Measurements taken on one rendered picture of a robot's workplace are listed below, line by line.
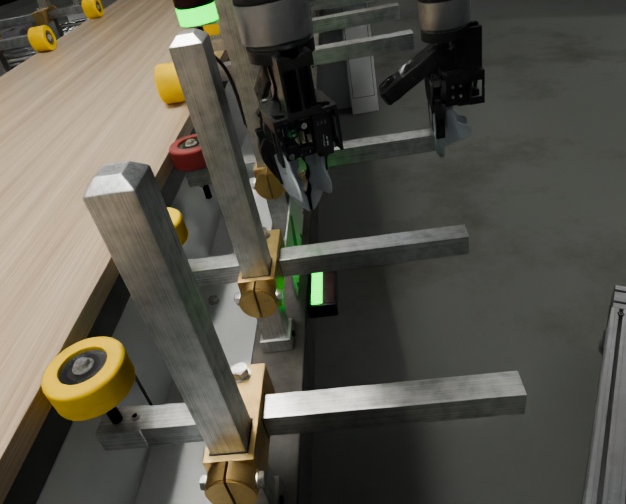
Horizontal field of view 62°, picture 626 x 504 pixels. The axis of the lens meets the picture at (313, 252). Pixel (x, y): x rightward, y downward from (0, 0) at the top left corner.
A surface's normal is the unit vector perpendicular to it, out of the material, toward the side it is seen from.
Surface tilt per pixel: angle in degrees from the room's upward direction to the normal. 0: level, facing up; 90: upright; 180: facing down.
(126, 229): 90
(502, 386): 0
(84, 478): 90
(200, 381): 90
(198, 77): 90
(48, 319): 0
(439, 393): 0
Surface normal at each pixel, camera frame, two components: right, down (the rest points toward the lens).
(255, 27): -0.42, 0.60
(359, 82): -0.02, 0.59
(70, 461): 0.99, -0.12
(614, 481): -0.17, -0.79
